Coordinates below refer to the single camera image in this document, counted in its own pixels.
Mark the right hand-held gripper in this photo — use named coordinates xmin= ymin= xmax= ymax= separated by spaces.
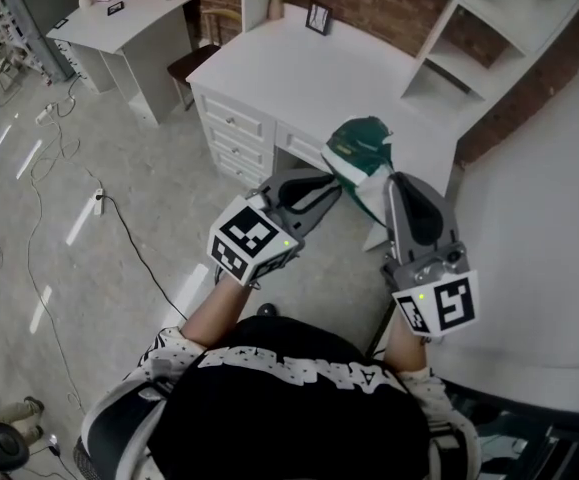
xmin=380 ymin=170 xmax=481 ymax=339

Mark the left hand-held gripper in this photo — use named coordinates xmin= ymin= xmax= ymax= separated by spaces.
xmin=206 ymin=167 xmax=345 ymax=287

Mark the green and white cloth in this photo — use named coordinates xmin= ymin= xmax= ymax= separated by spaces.
xmin=320 ymin=115 xmax=396 ymax=229

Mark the person's left forearm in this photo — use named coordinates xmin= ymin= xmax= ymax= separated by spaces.
xmin=181 ymin=275 xmax=250 ymax=352

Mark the person's right forearm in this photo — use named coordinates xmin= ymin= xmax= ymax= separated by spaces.
xmin=383 ymin=312 xmax=428 ymax=374

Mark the wide white desk drawer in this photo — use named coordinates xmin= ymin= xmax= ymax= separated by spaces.
xmin=276 ymin=122 xmax=333 ymax=169

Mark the white desk with drawers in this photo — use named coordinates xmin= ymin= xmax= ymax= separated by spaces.
xmin=186 ymin=0 xmax=579 ymax=204

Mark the small white desk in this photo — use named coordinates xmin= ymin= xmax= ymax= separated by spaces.
xmin=46 ymin=0 xmax=198 ymax=127

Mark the large white table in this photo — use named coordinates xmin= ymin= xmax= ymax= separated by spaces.
xmin=368 ymin=57 xmax=579 ymax=419

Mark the dark brown stool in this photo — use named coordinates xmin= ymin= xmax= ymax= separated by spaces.
xmin=167 ymin=43 xmax=222 ymax=112

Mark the wooden chair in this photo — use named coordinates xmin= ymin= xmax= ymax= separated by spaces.
xmin=201 ymin=7 xmax=243 ymax=47

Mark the grey metal cabinet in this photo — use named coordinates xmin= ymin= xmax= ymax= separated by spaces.
xmin=6 ymin=0 xmax=78 ymax=84

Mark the black mesh chair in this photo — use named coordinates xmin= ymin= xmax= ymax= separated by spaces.
xmin=71 ymin=435 xmax=93 ymax=480

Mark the black standing picture frame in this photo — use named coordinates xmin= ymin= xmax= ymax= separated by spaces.
xmin=304 ymin=0 xmax=334 ymax=37

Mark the black floor cable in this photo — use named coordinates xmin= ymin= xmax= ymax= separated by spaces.
xmin=99 ymin=195 xmax=190 ymax=322

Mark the black table base frame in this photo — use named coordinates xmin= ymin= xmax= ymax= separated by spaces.
xmin=443 ymin=382 xmax=579 ymax=480

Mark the white floor cable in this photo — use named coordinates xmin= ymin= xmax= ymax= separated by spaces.
xmin=23 ymin=75 xmax=105 ymax=419

